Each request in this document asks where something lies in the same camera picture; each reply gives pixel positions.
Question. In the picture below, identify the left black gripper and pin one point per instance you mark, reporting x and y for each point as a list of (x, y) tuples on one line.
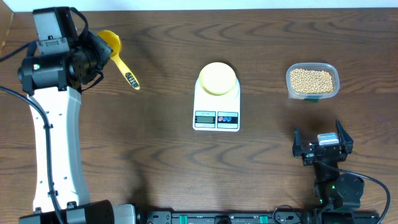
[(93, 40)]

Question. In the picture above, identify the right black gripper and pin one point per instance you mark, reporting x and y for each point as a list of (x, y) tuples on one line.
[(307, 154)]

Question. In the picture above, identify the yellow measuring scoop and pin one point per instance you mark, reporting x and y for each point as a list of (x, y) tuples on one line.
[(115, 43)]

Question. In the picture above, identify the white digital kitchen scale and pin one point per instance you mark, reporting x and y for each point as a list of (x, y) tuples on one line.
[(217, 113)]

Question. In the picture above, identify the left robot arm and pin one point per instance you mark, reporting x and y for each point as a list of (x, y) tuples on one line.
[(59, 66)]

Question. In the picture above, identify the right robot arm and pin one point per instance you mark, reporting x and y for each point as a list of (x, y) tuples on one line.
[(336, 189)]

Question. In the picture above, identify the yellow bowl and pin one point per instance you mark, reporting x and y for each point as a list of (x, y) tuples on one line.
[(217, 78)]

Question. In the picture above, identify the soybeans pile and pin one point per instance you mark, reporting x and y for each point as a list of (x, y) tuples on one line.
[(311, 81)]

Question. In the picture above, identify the clear plastic container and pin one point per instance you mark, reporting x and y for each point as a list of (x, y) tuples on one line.
[(318, 67)]

